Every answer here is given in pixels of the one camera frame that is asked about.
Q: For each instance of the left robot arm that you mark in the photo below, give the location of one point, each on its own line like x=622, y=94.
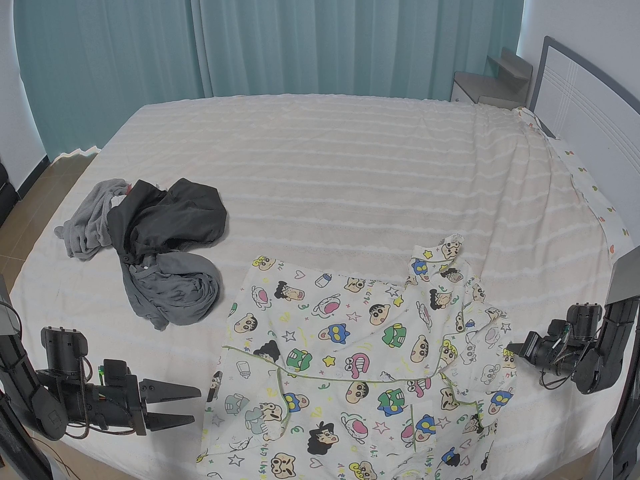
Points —
x=62, y=348

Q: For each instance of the bed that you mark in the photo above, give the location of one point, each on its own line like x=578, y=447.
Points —
x=350, y=168

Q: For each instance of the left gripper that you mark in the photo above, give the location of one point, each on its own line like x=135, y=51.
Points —
x=117, y=408

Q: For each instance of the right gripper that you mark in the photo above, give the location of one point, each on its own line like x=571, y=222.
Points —
x=540, y=352

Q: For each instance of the black garment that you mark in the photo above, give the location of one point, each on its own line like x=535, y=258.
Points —
x=185, y=213

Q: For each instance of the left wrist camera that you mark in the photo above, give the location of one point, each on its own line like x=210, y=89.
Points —
x=116, y=372

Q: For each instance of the dark grey garment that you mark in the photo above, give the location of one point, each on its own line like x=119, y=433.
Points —
x=185, y=293

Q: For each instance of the blue-green curtain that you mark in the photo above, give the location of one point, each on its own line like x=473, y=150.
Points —
x=110, y=58
x=350, y=28

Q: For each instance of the grey bedside table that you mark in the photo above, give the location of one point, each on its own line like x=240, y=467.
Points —
x=485, y=85

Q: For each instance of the light grey garment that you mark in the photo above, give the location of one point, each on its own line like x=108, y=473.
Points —
x=90, y=218

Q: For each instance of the white printed pyjama top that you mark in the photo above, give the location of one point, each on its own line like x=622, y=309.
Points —
x=325, y=368

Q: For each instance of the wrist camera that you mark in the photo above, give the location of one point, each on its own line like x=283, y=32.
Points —
x=116, y=372
x=556, y=329

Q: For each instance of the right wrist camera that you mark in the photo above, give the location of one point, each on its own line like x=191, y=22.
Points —
x=556, y=329

